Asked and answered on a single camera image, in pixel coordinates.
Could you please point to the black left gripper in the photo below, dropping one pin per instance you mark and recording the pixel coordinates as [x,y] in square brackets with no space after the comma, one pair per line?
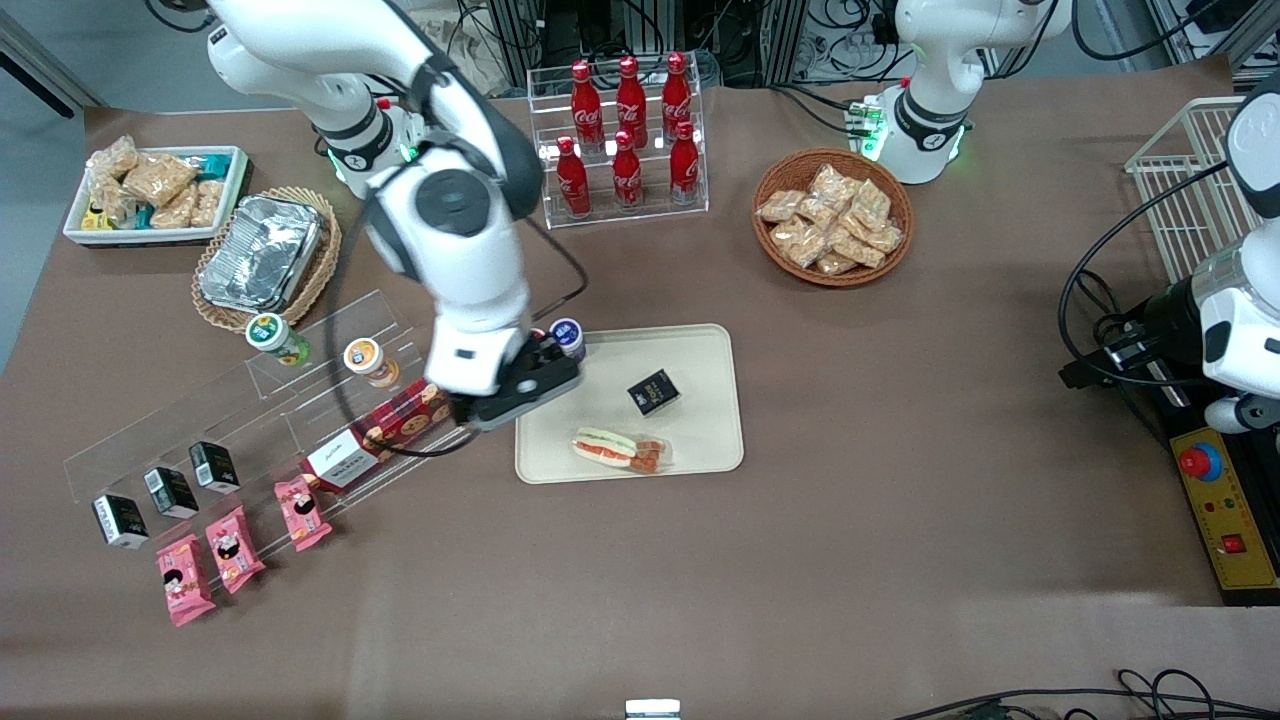
[1165,322]

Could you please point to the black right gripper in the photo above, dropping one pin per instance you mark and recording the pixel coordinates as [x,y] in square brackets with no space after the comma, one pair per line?
[549,352]

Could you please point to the triangular sandwich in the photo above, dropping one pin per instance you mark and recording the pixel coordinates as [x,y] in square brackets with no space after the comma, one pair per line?
[610,447]

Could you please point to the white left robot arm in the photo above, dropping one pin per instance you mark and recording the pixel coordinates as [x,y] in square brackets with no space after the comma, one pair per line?
[935,60]

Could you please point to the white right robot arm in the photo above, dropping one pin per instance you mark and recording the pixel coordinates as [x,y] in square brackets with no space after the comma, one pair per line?
[450,260]

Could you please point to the beige plastic tray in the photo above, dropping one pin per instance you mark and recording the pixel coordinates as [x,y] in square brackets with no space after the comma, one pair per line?
[700,440]

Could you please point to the blue cap small bottle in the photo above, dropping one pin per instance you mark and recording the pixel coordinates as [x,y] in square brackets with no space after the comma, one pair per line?
[567,332]

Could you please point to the small black box gold print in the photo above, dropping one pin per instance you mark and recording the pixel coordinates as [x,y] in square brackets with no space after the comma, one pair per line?
[653,392]

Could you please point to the red cola bottle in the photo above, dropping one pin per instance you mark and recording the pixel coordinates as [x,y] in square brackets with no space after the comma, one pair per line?
[586,105]
[627,172]
[572,180]
[677,95]
[685,165]
[631,100]

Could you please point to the orange cap small bottle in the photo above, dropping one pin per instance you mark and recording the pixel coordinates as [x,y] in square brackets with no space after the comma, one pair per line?
[370,362]

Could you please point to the clear acrylic bottle rack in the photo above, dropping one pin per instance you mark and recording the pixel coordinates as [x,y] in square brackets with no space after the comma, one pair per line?
[545,130]

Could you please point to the red cookie box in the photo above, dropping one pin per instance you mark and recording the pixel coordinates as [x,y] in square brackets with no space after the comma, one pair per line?
[350,460]

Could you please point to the clear pack of brown biscuits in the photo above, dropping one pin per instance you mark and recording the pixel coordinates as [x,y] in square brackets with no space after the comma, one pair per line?
[832,185]
[818,213]
[872,203]
[884,238]
[858,250]
[835,265]
[780,206]
[800,242]

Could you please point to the yellow emergency stop control box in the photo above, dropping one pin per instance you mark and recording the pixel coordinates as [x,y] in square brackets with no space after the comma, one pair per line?
[1250,570]

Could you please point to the oval wicker basket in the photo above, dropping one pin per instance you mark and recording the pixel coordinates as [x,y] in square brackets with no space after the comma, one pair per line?
[325,270]

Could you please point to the green cap small bottle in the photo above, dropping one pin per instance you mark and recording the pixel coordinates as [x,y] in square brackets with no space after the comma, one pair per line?
[277,338]

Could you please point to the round wicker basket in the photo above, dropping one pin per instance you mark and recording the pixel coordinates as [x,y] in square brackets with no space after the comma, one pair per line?
[790,162]

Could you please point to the pink snack packet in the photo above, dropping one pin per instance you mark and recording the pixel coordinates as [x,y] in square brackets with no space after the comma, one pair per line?
[234,550]
[185,580]
[303,512]

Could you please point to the crumpled beige cloth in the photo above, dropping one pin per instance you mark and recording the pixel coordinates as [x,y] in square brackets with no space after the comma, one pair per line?
[490,65]

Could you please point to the silver foil container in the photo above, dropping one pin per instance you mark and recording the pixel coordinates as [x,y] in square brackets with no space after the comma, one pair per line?
[262,252]

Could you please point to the small white box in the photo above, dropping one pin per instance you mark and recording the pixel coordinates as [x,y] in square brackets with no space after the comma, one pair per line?
[652,709]

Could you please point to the small black carton white label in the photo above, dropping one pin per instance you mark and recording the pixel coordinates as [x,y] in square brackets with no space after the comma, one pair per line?
[213,466]
[170,492]
[120,520]

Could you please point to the white rectangular dish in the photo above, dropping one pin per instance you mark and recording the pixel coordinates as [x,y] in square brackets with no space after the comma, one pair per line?
[238,190]

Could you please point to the clear bag of fried snacks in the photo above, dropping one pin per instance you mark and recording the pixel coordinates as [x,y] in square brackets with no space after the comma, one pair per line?
[208,202]
[158,178]
[178,210]
[112,158]
[112,205]

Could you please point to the teal snack packet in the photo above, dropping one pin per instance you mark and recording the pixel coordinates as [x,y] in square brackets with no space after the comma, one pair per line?
[143,217]
[213,163]

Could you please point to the clear acrylic stepped shelf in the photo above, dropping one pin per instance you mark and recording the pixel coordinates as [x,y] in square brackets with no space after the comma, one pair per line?
[150,445]

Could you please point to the yellow snack packet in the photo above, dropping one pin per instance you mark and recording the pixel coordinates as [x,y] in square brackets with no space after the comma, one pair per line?
[95,218]

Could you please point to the dark metal beam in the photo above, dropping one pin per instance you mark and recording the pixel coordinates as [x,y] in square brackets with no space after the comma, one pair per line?
[40,75]

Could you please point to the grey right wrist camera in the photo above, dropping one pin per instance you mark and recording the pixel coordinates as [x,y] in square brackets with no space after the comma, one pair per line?
[520,408]

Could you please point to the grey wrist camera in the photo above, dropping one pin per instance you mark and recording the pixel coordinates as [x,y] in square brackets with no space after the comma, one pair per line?
[1240,413]
[520,408]

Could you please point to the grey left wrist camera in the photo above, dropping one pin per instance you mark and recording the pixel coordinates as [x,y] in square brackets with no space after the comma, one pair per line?
[1240,413]

